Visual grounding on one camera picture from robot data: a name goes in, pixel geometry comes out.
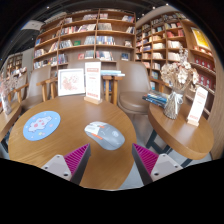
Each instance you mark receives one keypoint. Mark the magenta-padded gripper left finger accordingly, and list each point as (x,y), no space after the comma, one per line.
(58,165)

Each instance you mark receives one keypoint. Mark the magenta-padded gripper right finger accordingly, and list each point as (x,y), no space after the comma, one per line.
(165,165)

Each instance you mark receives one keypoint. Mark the grey computer mouse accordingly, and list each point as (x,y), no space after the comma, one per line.
(105,135)

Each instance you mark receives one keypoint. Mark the round blue mouse pad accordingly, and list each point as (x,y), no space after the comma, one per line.
(40,126)

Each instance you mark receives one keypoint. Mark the round wooden side table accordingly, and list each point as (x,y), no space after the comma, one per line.
(8,121)
(180,133)

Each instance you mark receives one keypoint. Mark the white red sign, wooden base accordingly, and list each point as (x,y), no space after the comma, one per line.
(196,106)
(92,80)

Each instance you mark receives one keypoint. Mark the stack of dark books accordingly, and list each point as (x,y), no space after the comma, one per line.
(155,98)

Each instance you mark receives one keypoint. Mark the white framed flower picture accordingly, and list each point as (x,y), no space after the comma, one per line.
(71,82)

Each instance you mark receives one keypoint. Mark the stack of light blue books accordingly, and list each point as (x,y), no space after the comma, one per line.
(111,72)

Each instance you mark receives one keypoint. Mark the distant wooden bookshelf unit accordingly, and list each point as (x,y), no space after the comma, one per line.
(15,63)

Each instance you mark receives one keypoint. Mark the wooden bookshelf unit, yellow poster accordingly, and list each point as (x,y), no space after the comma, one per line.
(160,40)

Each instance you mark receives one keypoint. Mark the wide wooden bookshelf unit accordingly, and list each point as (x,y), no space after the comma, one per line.
(83,33)

